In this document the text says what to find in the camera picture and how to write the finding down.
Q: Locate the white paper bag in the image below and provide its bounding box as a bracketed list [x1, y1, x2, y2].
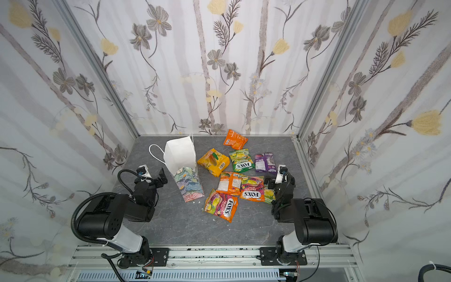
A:
[148, 135, 204, 203]

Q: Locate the pink Fox's fruits bag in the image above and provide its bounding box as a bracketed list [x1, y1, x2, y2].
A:
[240, 176, 265, 202]

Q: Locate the orange Fox's candy bag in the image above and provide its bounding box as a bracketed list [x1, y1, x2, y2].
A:
[216, 172, 244, 196]

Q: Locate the orange pink Fox's bag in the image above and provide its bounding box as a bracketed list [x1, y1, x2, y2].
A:
[203, 189, 238, 223]

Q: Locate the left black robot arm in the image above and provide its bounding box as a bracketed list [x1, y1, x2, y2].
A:
[70, 165, 169, 270]

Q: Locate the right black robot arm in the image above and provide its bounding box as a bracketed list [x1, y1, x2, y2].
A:
[271, 172, 338, 265]

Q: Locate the lime Fox's candy bag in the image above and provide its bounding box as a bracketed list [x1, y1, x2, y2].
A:
[264, 189, 276, 204]

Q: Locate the green Fox's candy bag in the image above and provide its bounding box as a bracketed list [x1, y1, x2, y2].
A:
[229, 149, 255, 173]

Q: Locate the yellow snack bag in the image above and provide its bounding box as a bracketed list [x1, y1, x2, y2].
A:
[197, 149, 230, 177]

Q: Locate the purple snack packet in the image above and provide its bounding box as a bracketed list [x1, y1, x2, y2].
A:
[255, 153, 277, 175]

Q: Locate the small orange snack packet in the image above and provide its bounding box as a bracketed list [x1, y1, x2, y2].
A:
[223, 129, 249, 150]

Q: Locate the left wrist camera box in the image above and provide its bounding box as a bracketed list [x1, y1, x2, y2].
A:
[136, 164, 153, 182]

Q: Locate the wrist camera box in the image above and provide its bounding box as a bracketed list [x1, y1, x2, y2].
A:
[275, 164, 288, 184]
[136, 164, 153, 182]

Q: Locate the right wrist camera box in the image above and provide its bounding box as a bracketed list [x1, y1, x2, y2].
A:
[275, 164, 288, 184]

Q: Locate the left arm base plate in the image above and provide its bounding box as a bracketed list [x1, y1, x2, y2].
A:
[121, 247, 170, 267]

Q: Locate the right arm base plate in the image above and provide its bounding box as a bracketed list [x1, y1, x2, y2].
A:
[257, 247, 308, 266]

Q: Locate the white slotted cable duct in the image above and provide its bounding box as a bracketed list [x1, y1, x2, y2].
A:
[75, 269, 286, 282]

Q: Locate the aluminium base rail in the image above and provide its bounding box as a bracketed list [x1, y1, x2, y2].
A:
[62, 244, 364, 282]

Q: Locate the black corrugated hose corner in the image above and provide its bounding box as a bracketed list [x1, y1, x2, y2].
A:
[417, 263, 451, 282]

